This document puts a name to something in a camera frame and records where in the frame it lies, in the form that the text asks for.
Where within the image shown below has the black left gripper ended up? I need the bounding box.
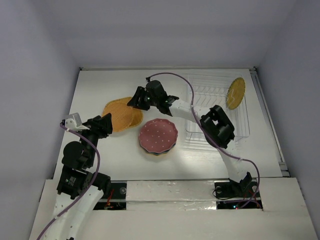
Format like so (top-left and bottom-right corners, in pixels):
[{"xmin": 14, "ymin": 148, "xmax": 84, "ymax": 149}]
[{"xmin": 78, "ymin": 112, "xmax": 113, "ymax": 166}]

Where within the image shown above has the square woven bamboo tray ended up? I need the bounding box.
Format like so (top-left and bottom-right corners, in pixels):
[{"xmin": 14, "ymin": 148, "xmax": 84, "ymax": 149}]
[{"xmin": 102, "ymin": 97, "xmax": 144, "ymax": 132}]

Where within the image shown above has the round woven orange tray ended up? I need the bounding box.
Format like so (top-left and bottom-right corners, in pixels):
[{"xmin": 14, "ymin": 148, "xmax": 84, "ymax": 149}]
[{"xmin": 102, "ymin": 102, "xmax": 134, "ymax": 133}]

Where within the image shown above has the pink polka dot plate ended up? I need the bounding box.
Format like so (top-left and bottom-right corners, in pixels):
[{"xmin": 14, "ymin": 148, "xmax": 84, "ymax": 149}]
[{"xmin": 138, "ymin": 118, "xmax": 178, "ymax": 151}]

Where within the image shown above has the dark maroon plate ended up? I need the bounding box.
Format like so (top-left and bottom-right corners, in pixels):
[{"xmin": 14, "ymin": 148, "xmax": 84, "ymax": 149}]
[{"xmin": 139, "ymin": 143, "xmax": 176, "ymax": 153}]

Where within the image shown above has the blue polka dot plate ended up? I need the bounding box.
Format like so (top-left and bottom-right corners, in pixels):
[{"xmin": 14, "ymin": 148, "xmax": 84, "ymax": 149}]
[{"xmin": 143, "ymin": 148, "xmax": 171, "ymax": 156}]

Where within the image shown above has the yellow polka dot plate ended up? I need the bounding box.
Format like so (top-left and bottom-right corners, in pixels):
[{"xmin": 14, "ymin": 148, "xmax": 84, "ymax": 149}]
[{"xmin": 146, "ymin": 152, "xmax": 168, "ymax": 157}]

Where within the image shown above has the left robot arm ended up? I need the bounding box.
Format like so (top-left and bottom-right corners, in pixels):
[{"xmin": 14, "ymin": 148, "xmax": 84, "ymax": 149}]
[{"xmin": 38, "ymin": 113, "xmax": 113, "ymax": 240}]

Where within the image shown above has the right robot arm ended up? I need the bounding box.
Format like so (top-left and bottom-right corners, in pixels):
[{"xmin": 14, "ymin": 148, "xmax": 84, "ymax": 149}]
[{"xmin": 127, "ymin": 80, "xmax": 257, "ymax": 199}]

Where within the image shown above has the round woven yellow tray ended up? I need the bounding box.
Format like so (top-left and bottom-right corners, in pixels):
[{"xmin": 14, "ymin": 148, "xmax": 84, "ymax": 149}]
[{"xmin": 226, "ymin": 77, "xmax": 246, "ymax": 110}]

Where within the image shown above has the white foam base strip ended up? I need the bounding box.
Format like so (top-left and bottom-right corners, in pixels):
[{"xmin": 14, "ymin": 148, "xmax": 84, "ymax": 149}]
[{"xmin": 125, "ymin": 180, "xmax": 217, "ymax": 211}]

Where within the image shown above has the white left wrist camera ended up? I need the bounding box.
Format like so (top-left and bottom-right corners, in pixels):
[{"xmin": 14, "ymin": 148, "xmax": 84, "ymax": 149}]
[{"xmin": 61, "ymin": 112, "xmax": 90, "ymax": 132}]

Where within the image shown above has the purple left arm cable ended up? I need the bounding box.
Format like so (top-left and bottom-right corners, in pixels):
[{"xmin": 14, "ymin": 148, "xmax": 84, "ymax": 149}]
[{"xmin": 36, "ymin": 123, "xmax": 101, "ymax": 240}]

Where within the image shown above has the white wire dish rack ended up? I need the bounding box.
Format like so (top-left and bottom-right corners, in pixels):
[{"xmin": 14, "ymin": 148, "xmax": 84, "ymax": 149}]
[{"xmin": 186, "ymin": 72, "xmax": 251, "ymax": 143}]

